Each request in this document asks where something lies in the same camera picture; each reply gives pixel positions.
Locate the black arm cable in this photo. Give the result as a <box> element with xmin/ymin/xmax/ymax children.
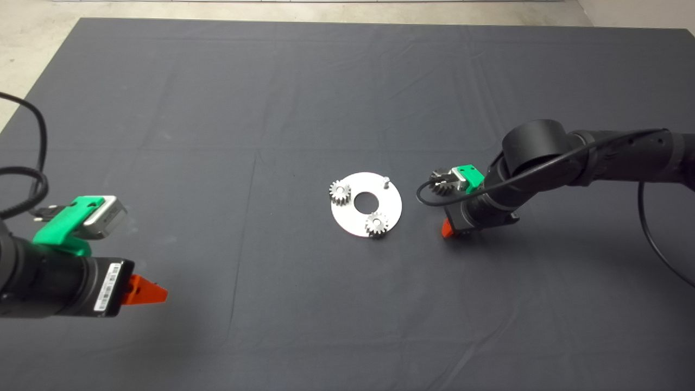
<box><xmin>416</xmin><ymin>129</ymin><xmax>695</xmax><ymax>288</ymax></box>
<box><xmin>0</xmin><ymin>91</ymin><xmax>58</xmax><ymax>223</ymax></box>

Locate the green left camera mount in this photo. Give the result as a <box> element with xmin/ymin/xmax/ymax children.
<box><xmin>33</xmin><ymin>195</ymin><xmax>106</xmax><ymax>257</ymax></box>

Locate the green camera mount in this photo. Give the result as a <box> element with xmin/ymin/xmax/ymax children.
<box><xmin>455</xmin><ymin>163</ymin><xmax>485</xmax><ymax>194</ymax></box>
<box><xmin>33</xmin><ymin>195</ymin><xmax>106</xmax><ymax>257</ymax></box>

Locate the round metal plate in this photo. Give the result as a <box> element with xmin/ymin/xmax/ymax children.
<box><xmin>330</xmin><ymin>172</ymin><xmax>403</xmax><ymax>238</ymax></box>

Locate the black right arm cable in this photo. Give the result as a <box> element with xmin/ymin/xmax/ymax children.
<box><xmin>416</xmin><ymin>129</ymin><xmax>695</xmax><ymax>288</ymax></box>

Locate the large steel gear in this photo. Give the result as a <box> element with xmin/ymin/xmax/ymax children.
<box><xmin>430</xmin><ymin>168</ymin><xmax>457</xmax><ymax>196</ymax></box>

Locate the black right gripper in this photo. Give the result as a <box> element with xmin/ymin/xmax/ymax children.
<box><xmin>441</xmin><ymin>198</ymin><xmax>519</xmax><ymax>238</ymax></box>

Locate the dark grey table cloth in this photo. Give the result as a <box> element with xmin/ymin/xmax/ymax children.
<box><xmin>0</xmin><ymin>17</ymin><xmax>695</xmax><ymax>391</ymax></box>

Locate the silver left camera box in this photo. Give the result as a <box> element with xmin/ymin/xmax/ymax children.
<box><xmin>83</xmin><ymin>195</ymin><xmax>128</xmax><ymax>240</ymax></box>

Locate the small steel gear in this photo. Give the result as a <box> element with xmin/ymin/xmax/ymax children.
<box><xmin>328</xmin><ymin>180</ymin><xmax>352</xmax><ymax>207</ymax></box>
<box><xmin>364</xmin><ymin>212</ymin><xmax>389</xmax><ymax>238</ymax></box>

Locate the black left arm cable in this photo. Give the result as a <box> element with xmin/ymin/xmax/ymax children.
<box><xmin>0</xmin><ymin>91</ymin><xmax>58</xmax><ymax>223</ymax></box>

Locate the green right camera mount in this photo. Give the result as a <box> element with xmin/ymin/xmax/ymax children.
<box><xmin>455</xmin><ymin>163</ymin><xmax>485</xmax><ymax>194</ymax></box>

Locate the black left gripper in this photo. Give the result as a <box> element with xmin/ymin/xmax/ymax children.
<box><xmin>76</xmin><ymin>256</ymin><xmax>168</xmax><ymax>318</ymax></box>

